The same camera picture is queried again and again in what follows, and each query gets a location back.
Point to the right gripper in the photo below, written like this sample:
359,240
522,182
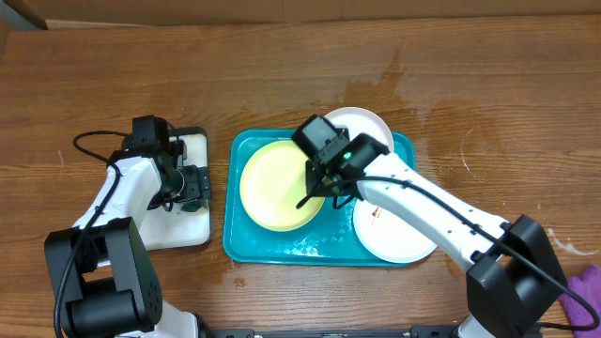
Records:
318,185

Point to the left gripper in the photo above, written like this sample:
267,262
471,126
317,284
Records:
198,182

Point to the yellow-green round plate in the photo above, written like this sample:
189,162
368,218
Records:
271,185

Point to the white plate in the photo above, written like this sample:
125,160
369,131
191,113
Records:
358,120
388,237

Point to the green and yellow sponge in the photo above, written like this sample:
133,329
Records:
191,206

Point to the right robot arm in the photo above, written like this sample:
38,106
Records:
513,275

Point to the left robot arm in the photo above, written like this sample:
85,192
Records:
103,280

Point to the teal plastic serving tray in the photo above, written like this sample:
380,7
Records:
327,240

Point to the black tray with white liner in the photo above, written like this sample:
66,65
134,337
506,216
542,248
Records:
167,227

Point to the purple cloth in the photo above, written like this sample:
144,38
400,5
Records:
588,286

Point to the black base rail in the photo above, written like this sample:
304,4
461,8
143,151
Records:
420,331

